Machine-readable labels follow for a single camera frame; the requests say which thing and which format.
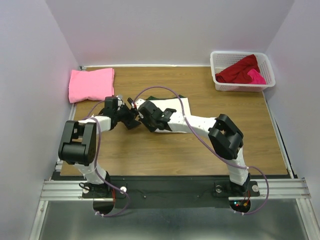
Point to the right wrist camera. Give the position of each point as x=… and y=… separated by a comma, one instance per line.
x=136, y=104

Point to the white plastic basket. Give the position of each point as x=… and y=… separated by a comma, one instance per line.
x=220, y=60

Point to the aluminium frame rail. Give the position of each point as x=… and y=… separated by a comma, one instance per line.
x=69, y=190

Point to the magenta t-shirt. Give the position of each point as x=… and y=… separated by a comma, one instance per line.
x=256, y=78

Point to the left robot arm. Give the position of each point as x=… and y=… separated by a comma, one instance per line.
x=79, y=144

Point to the white and green t-shirt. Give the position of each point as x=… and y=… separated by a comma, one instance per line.
x=171, y=103

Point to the dark red t-shirt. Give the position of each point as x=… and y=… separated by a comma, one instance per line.
x=238, y=72

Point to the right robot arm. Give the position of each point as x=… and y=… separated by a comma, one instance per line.
x=218, y=134

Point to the folded pink t-shirt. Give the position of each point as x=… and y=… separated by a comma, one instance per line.
x=91, y=85

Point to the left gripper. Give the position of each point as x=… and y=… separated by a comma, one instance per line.
x=130, y=122

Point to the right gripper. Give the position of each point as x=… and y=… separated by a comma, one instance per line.
x=143, y=119

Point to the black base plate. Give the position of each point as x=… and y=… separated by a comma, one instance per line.
x=155, y=192

